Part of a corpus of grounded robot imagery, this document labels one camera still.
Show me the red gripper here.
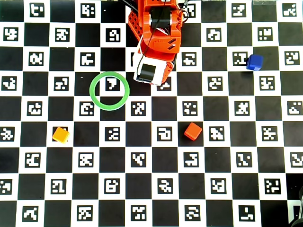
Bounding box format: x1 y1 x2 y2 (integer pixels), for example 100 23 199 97
142 30 182 85

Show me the red cube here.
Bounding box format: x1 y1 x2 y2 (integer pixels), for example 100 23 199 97
184 122 203 141

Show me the blue cube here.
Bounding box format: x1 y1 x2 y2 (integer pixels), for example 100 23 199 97
246 54 264 71

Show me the orange cube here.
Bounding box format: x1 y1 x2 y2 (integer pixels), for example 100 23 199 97
52 127 71 144

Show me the clear tape strip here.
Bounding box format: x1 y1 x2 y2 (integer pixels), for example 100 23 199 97
252 0 278 6

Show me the checkerboard marker mat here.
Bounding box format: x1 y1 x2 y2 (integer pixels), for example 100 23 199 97
0 0 303 227

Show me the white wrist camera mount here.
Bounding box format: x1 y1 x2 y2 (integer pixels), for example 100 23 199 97
132 37 167 86

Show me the black camera cable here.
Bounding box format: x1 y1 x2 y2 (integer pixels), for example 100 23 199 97
136 0 168 81

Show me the green flat ring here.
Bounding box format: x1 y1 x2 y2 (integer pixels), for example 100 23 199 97
89 71 131 111

